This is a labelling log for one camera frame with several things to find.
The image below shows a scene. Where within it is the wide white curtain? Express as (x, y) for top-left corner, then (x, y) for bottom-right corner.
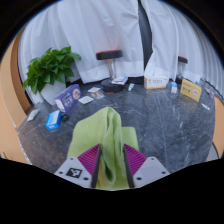
(18, 0), (145, 101)

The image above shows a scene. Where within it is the white booklet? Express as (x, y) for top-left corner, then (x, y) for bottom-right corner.
(111, 75), (129, 86)

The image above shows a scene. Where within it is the pleated white curtain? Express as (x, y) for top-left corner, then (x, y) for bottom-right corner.
(138, 0), (224, 98)

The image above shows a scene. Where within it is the black red bar stool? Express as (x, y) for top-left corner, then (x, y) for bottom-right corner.
(95, 49), (127, 94)
(175, 55), (189, 85)

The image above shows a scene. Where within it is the green plant in white pot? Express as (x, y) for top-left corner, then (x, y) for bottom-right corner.
(22, 45), (82, 106)

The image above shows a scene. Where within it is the yellow table sign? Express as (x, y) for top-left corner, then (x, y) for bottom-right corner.
(179, 78), (203, 103)

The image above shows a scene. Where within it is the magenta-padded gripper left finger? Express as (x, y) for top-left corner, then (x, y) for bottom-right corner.
(54, 143), (102, 190)

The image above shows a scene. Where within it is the white flat packet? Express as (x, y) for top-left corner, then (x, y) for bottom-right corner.
(26, 108), (41, 122)

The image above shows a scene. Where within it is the white pen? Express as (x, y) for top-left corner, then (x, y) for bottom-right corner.
(200, 102), (212, 111)

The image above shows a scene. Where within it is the purple cardboard box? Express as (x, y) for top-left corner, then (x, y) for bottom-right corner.
(54, 83), (83, 114)

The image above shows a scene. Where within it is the white card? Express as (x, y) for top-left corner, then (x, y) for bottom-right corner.
(87, 86), (102, 94)
(78, 95), (95, 105)

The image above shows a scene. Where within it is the white orange tissue box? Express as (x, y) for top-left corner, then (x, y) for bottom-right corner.
(143, 74), (169, 90)

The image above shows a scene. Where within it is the dark printed card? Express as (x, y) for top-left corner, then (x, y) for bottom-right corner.
(91, 91), (105, 100)

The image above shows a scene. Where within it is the small blue box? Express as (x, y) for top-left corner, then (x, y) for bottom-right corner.
(45, 109), (63, 131)

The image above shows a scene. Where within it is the light green towel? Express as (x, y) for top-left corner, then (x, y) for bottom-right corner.
(66, 106), (140, 190)

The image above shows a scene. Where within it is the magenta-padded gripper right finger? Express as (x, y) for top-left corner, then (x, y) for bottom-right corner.
(122, 143), (171, 190)

